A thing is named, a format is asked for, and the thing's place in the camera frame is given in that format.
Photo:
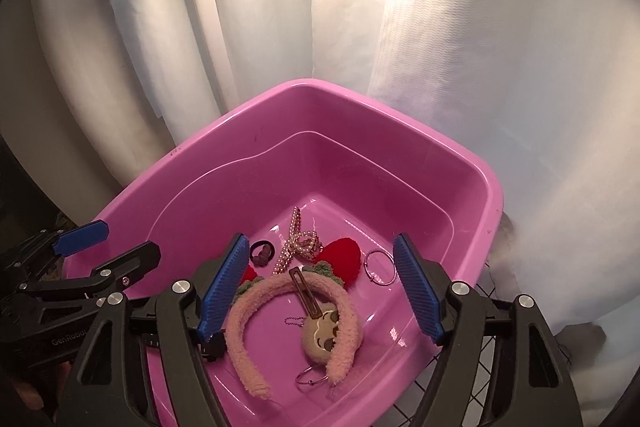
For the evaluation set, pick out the white curtain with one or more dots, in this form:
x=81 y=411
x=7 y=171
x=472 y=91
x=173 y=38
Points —
x=450 y=57

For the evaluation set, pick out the pink plastic basin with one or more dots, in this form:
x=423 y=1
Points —
x=350 y=157

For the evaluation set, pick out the white black-grid tablecloth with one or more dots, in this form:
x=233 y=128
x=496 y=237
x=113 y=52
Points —
x=487 y=357

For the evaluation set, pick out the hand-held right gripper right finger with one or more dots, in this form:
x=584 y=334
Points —
x=417 y=287

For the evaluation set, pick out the pink fuzzy strawberry headband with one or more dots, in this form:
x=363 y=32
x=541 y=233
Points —
x=250 y=322

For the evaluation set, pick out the silver bangle with clasp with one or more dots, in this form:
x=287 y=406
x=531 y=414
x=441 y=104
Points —
x=298 y=378

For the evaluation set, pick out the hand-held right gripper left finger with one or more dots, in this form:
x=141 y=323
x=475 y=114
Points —
x=222 y=287

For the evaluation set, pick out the pearl bow hair claw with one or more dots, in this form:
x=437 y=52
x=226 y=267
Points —
x=305 y=243

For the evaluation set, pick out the thin silver hoop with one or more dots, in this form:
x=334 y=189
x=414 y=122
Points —
x=365 y=268

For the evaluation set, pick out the dark hollow hair clip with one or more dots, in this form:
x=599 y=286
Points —
x=312 y=309

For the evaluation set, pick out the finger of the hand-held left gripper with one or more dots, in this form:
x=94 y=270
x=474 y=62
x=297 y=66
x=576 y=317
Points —
x=130 y=262
x=82 y=237

